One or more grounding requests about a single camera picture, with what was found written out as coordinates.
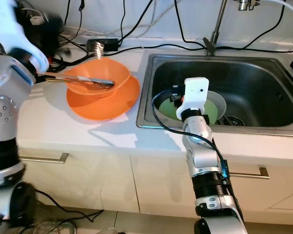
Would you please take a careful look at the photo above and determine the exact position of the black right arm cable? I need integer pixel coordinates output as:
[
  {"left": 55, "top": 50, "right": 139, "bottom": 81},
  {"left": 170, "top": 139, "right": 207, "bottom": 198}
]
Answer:
[{"left": 150, "top": 89, "right": 228, "bottom": 169}]

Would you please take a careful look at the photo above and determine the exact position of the metal kitchen faucet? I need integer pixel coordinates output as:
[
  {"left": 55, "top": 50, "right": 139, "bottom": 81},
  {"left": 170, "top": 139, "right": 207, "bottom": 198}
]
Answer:
[{"left": 204, "top": 0, "right": 264, "bottom": 56}]

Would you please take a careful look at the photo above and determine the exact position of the black power cable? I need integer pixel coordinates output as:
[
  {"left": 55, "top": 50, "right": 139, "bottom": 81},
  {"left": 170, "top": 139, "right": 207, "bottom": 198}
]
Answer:
[
  {"left": 173, "top": 0, "right": 207, "bottom": 48},
  {"left": 116, "top": 0, "right": 156, "bottom": 44},
  {"left": 119, "top": 41, "right": 293, "bottom": 55}
]

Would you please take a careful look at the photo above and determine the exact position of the orange plastic bowl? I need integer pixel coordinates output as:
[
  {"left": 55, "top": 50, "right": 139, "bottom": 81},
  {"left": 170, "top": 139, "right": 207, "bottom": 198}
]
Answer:
[{"left": 61, "top": 57, "right": 131, "bottom": 97}]

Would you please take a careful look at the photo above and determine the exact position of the white hose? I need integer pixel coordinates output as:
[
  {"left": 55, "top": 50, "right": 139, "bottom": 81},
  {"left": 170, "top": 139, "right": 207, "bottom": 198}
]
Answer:
[{"left": 261, "top": 0, "right": 293, "bottom": 11}]

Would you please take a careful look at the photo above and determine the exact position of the small grey plate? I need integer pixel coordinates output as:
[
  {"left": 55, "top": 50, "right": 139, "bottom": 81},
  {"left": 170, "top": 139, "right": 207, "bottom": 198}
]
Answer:
[{"left": 201, "top": 90, "right": 227, "bottom": 125}]

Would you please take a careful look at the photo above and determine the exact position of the green plate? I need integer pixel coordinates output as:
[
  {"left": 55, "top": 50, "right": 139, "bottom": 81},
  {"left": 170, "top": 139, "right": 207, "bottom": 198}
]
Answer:
[{"left": 158, "top": 94, "right": 215, "bottom": 125}]

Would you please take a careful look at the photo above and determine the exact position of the wire fan guard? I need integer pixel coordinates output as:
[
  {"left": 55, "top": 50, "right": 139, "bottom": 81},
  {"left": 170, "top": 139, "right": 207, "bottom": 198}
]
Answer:
[{"left": 20, "top": 197, "right": 74, "bottom": 234}]

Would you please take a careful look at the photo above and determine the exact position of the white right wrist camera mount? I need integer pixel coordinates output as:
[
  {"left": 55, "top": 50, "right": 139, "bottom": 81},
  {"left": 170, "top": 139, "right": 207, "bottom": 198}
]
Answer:
[{"left": 176, "top": 77, "right": 210, "bottom": 120}]

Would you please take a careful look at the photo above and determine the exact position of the stainless steel sink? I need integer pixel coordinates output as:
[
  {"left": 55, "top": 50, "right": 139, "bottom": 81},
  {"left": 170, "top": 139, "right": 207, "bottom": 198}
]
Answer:
[{"left": 137, "top": 53, "right": 293, "bottom": 138}]

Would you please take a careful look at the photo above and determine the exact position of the metal sink drain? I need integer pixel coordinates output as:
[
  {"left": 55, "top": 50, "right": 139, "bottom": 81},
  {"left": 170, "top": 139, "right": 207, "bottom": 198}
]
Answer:
[{"left": 220, "top": 115, "right": 248, "bottom": 128}]

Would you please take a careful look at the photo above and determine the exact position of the orange plastic plate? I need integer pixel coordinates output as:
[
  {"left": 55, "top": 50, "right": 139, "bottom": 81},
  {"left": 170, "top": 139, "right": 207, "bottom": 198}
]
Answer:
[{"left": 66, "top": 76, "right": 141, "bottom": 121}]

